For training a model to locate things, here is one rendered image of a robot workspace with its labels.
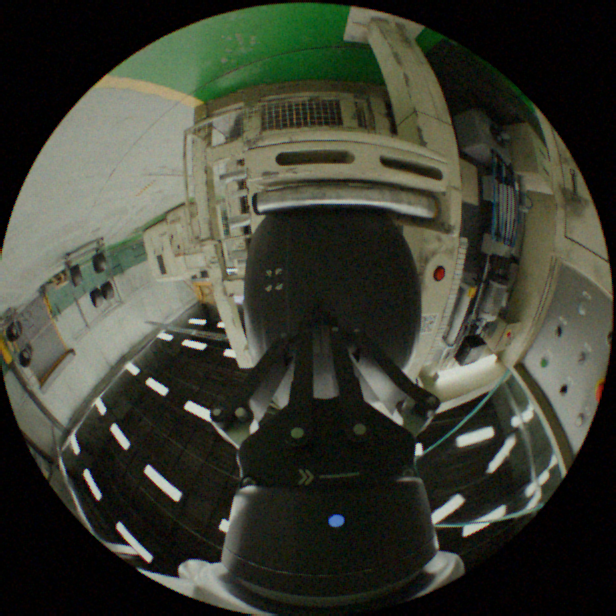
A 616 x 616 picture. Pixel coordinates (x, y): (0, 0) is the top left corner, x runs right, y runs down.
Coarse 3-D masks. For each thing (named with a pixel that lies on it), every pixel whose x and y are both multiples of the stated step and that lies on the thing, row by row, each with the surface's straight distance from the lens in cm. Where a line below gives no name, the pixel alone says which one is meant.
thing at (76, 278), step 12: (84, 252) 554; (96, 252) 621; (96, 264) 561; (108, 264) 564; (72, 276) 543; (72, 288) 540; (96, 288) 566; (108, 288) 561; (96, 300) 552; (108, 300) 584; (120, 300) 571
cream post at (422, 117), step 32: (384, 32) 89; (384, 64) 81; (416, 64) 76; (416, 96) 61; (416, 128) 55; (448, 128) 61; (448, 160) 55; (416, 256) 51; (448, 256) 53; (448, 288) 57; (416, 352) 65
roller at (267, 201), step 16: (256, 192) 34; (272, 192) 32; (288, 192) 31; (304, 192) 31; (320, 192) 31; (336, 192) 31; (352, 192) 32; (368, 192) 32; (384, 192) 34; (400, 192) 36; (256, 208) 32; (272, 208) 32; (288, 208) 31; (304, 208) 31; (320, 208) 32; (336, 208) 32; (352, 208) 33; (368, 208) 33; (384, 208) 34; (400, 208) 35; (416, 208) 36; (432, 208) 38
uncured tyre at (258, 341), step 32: (288, 224) 30; (320, 224) 29; (352, 224) 30; (384, 224) 32; (256, 256) 29; (288, 256) 25; (320, 256) 25; (352, 256) 26; (384, 256) 27; (256, 288) 26; (288, 288) 24; (320, 288) 23; (352, 288) 24; (384, 288) 25; (416, 288) 30; (256, 320) 26; (288, 320) 24; (352, 320) 24; (384, 320) 25; (416, 320) 30; (256, 352) 29; (320, 352) 25; (288, 384) 29; (320, 384) 28
